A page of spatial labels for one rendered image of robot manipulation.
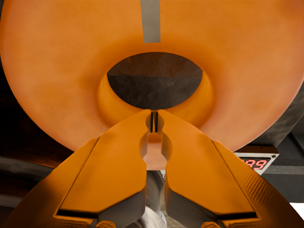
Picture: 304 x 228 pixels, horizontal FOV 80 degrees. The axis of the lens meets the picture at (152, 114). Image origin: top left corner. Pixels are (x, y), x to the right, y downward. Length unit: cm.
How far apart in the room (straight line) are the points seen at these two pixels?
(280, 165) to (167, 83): 596
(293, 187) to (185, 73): 946
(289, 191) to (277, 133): 898
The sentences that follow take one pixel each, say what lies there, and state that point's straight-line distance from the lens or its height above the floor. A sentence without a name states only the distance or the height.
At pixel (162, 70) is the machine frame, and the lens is 21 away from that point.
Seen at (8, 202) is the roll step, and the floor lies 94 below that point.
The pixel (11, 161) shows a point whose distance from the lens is 20.
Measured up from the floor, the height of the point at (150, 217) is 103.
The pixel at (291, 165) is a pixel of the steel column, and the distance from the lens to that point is 638.
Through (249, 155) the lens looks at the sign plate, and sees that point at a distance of 44.
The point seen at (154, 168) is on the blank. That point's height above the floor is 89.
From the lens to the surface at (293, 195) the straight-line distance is 941.
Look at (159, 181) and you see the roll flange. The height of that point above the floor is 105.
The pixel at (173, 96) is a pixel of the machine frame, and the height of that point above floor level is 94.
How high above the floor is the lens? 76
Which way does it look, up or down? 43 degrees up
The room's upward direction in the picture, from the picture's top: 177 degrees counter-clockwise
